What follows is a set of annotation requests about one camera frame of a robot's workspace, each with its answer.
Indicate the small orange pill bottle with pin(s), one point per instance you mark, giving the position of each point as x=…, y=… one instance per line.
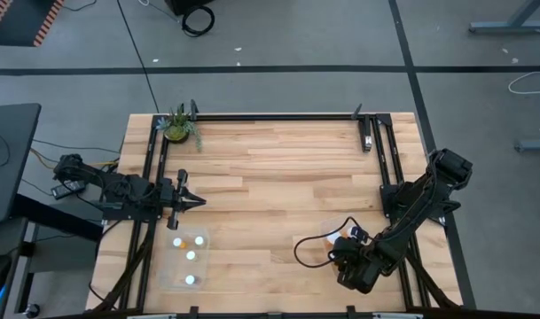
x=190, y=255
x=177, y=242
x=190, y=279
x=199, y=240

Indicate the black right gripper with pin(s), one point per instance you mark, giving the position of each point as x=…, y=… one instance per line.
x=358, y=268

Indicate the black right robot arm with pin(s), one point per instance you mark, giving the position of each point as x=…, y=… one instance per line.
x=418, y=208

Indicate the black mat orange striped edge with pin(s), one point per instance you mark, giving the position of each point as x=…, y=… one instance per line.
x=17, y=22

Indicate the black power adapter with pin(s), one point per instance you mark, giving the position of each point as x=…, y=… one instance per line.
x=68, y=188

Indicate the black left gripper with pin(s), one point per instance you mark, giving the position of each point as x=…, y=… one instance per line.
x=172, y=195

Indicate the grey metal table leg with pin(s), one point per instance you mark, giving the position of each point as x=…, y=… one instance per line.
x=509, y=27

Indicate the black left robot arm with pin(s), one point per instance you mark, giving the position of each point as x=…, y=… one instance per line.
x=119, y=188

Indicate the grey metal table foot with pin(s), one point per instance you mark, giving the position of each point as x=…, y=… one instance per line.
x=533, y=145

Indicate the black aluminium table frame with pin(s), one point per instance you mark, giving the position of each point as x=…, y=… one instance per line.
x=274, y=117

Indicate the black bar clamp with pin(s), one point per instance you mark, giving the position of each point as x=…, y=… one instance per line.
x=367, y=135

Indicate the black caster wheel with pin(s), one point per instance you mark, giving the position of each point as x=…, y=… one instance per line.
x=32, y=310

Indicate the dark grey desk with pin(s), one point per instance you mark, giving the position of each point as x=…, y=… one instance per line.
x=8, y=159

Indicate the small potted green plant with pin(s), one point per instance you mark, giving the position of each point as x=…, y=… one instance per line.
x=177, y=126

